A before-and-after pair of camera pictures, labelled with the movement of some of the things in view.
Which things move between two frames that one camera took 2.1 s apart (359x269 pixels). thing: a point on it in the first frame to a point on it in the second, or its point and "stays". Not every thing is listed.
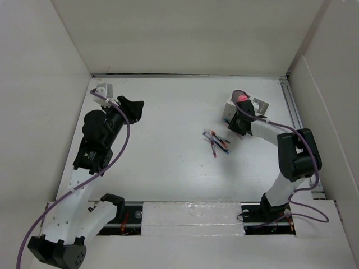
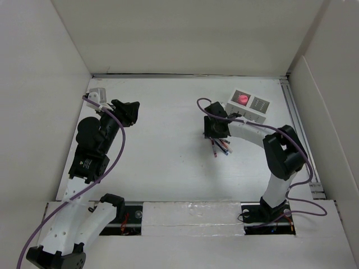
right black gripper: x=233 y=125 to x=208 y=131
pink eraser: x=241 y=98 stays
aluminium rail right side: x=296 y=117 stays
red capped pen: x=213 y=149 stays
